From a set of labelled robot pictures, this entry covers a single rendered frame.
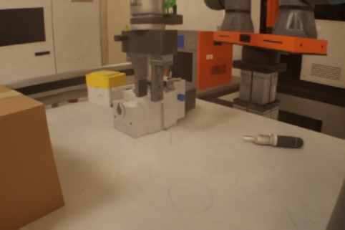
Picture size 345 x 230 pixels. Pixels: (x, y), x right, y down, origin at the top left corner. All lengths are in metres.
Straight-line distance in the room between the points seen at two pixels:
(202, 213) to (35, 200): 0.24
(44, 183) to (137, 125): 0.30
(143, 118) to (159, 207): 0.28
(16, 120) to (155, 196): 0.23
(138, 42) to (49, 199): 0.35
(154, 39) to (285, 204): 0.37
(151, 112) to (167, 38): 0.19
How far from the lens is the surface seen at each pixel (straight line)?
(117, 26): 4.53
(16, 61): 1.24
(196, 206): 0.38
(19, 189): 0.36
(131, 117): 0.58
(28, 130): 0.34
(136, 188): 0.42
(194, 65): 1.86
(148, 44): 0.52
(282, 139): 0.58
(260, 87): 0.98
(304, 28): 0.82
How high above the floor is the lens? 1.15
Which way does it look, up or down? 19 degrees down
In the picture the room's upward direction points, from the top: straight up
